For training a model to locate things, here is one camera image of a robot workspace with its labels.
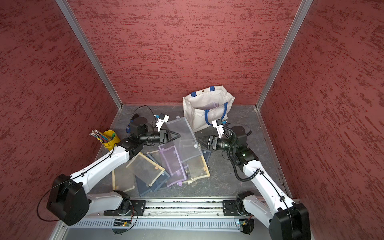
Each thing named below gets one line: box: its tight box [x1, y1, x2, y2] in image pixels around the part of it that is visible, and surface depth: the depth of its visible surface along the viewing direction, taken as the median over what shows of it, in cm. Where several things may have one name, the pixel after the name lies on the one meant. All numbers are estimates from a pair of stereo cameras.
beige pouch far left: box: [111, 167, 136, 193], surface depth 83 cm
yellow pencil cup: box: [103, 130, 121, 151], surface depth 91 cm
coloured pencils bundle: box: [89, 129, 110, 143], surface depth 87 cm
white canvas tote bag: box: [182, 85, 236, 133], surface depth 103 cm
